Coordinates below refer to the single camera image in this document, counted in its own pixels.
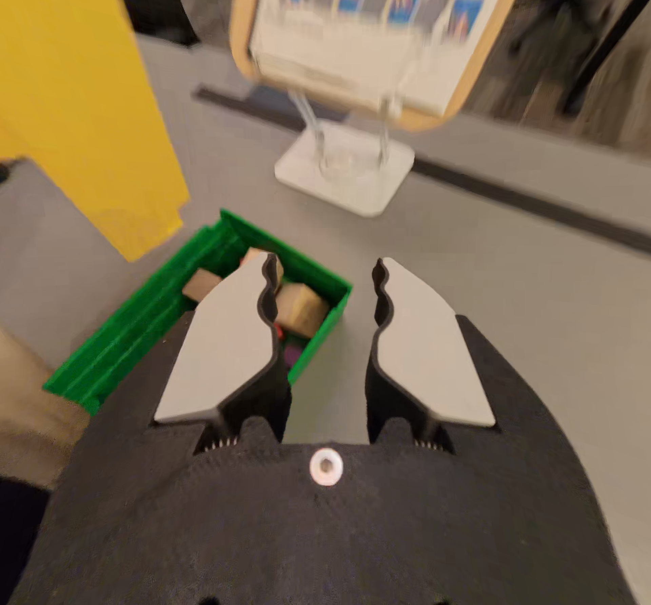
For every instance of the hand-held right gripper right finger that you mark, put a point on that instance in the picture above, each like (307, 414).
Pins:
(432, 356)

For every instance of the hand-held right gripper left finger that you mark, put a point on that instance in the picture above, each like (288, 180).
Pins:
(224, 351)

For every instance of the green plastic box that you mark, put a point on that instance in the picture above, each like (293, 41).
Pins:
(142, 320)

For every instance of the pile of coloured wooden cubes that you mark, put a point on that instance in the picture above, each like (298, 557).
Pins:
(300, 305)

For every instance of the yellow plastic box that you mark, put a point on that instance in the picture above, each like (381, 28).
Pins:
(76, 107)

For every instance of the instruction sheet on wooden stand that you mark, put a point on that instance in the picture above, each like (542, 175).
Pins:
(351, 168)

